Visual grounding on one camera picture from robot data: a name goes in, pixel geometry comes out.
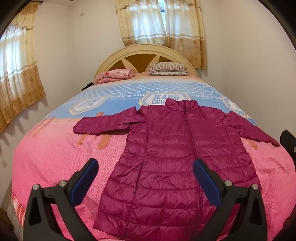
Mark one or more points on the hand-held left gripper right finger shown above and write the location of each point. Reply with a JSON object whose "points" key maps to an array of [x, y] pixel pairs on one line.
{"points": [[207, 179]]}

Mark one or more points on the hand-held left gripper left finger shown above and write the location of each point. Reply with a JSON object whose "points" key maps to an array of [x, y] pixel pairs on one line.
{"points": [[86, 179]]}

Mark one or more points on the magenta puffer jacket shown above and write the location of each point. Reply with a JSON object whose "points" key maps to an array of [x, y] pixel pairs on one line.
{"points": [[161, 150]]}

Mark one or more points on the pink and blue printed bedspread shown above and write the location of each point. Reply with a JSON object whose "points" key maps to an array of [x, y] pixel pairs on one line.
{"points": [[57, 150]]}

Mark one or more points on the red plaid bed sheet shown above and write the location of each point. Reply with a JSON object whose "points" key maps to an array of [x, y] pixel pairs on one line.
{"points": [[17, 204]]}

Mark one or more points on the dark item beside bed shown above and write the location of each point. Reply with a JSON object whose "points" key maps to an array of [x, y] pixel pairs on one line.
{"points": [[87, 86]]}

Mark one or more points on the pink floral folded blanket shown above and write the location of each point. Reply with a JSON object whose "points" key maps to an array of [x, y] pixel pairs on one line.
{"points": [[113, 75]]}

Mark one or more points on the striped pillow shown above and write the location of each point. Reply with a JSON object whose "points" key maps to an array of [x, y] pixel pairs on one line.
{"points": [[167, 68]]}

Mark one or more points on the beige patterned curtain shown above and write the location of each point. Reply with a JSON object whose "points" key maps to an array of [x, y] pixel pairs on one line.
{"points": [[138, 23], [18, 69], [185, 27]]}

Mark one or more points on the cream wooden headboard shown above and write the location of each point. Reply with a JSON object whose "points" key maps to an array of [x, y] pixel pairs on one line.
{"points": [[138, 49]]}

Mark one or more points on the white wall socket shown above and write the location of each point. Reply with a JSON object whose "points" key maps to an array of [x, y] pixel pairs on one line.
{"points": [[3, 163]]}

